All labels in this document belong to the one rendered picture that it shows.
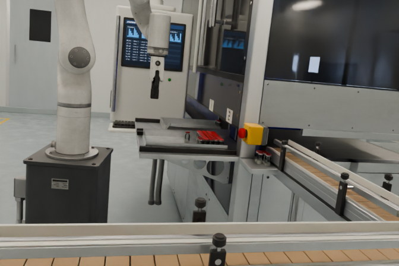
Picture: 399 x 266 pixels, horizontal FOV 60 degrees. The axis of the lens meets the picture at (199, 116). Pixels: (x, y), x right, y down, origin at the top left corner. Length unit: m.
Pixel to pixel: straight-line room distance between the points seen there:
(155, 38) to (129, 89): 0.98
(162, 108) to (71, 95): 1.12
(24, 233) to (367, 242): 0.58
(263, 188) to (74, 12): 0.99
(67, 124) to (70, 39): 0.30
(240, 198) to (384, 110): 0.73
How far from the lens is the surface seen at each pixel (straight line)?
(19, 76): 7.11
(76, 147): 1.34
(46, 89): 7.02
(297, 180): 1.21
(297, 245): 0.64
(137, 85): 2.31
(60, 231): 0.63
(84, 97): 1.31
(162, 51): 1.38
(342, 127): 1.59
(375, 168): 1.75
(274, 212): 1.57
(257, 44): 1.38
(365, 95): 1.63
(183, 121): 2.01
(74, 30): 1.28
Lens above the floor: 1.25
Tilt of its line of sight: 9 degrees down
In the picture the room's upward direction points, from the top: 6 degrees clockwise
